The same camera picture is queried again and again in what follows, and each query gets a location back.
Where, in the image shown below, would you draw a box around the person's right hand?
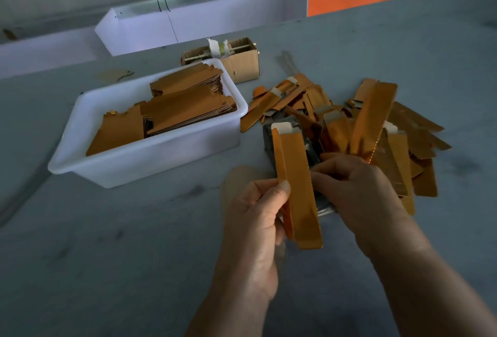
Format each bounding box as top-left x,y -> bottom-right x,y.
311,154 -> 424,260

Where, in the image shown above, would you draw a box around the person's left hand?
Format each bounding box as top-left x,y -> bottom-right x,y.
220,179 -> 292,299

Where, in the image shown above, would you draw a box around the pile of beige blanks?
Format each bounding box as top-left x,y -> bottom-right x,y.
221,166 -> 261,210

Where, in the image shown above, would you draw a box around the single gold strip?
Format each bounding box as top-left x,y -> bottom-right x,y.
272,129 -> 323,250

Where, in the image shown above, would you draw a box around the pile of gold boxes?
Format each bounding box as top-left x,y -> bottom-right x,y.
240,74 -> 452,216

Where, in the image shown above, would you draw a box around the gold cartons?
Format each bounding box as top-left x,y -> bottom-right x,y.
85,63 -> 238,157

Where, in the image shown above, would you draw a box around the person's left forearm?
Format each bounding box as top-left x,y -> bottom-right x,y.
185,278 -> 276,337

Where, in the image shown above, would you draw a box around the person's right forearm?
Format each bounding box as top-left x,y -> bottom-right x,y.
373,233 -> 497,337

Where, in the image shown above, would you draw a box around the black tape dispenser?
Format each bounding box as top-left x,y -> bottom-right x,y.
262,119 -> 339,217

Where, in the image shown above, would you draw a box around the white plastic bin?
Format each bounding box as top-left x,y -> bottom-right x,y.
48,58 -> 250,189

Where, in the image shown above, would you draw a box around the small cardboard box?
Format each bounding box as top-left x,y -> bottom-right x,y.
181,37 -> 261,84

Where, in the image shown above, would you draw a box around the long white tray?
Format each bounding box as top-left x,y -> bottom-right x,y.
0,28 -> 110,79
95,0 -> 309,57

